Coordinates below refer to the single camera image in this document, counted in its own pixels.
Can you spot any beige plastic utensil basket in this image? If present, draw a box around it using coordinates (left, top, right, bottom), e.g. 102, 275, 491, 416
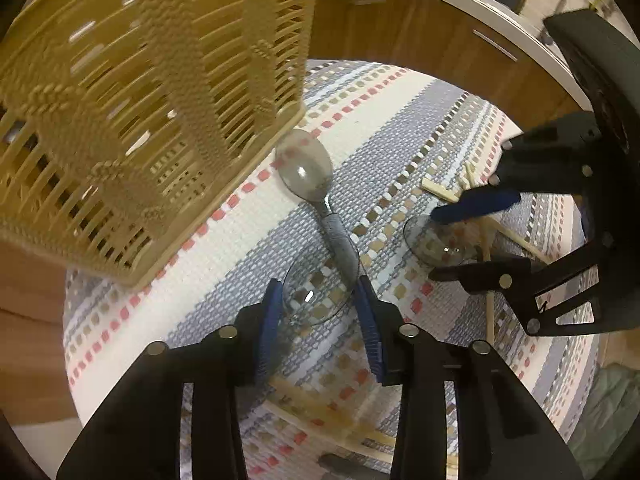
0, 0, 321, 288

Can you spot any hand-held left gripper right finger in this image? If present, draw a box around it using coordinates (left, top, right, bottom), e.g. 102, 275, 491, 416
352, 275, 583, 480

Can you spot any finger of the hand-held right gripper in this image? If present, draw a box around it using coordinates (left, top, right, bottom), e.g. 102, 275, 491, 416
429, 239, 602, 337
431, 111, 609, 224

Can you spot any striped woven mat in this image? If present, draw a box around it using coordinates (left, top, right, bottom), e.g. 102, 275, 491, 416
62, 59, 603, 480

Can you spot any grey utensil handle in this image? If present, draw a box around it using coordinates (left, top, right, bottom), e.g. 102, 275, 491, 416
320, 452, 393, 480

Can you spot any metal spoon with grey handle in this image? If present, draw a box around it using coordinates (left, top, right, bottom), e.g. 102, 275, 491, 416
276, 128, 361, 283

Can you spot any person's grey green clothing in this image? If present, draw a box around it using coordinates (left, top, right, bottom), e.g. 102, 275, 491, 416
570, 365, 640, 466

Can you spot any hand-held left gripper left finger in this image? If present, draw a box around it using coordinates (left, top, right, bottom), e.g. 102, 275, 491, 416
56, 277, 284, 480

